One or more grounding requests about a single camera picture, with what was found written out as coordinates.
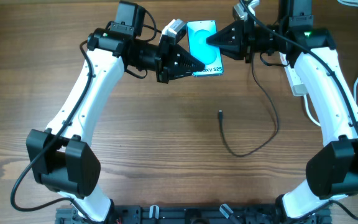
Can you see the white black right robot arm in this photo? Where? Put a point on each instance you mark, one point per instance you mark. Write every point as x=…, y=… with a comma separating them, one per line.
x=332, y=174

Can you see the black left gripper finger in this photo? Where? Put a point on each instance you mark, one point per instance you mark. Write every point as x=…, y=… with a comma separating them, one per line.
x=175, y=76
x=185, y=61

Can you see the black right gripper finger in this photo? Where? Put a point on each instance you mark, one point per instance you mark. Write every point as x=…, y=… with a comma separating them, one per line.
x=230, y=36
x=235, y=52

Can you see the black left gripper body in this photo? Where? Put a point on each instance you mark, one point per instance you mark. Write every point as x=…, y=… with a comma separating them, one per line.
x=166, y=47

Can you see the blue screen Galaxy smartphone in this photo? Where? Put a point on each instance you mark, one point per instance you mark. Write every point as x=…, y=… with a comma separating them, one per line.
x=198, y=32

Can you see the white power strip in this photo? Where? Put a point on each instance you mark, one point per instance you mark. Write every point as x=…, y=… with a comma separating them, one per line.
x=298, y=88

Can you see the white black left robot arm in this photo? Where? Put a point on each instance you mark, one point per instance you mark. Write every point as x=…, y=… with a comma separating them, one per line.
x=60, y=156

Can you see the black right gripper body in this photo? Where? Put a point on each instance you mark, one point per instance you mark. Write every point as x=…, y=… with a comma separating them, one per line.
x=250, y=40

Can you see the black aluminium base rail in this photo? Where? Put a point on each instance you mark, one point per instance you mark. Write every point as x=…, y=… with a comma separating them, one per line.
x=263, y=213

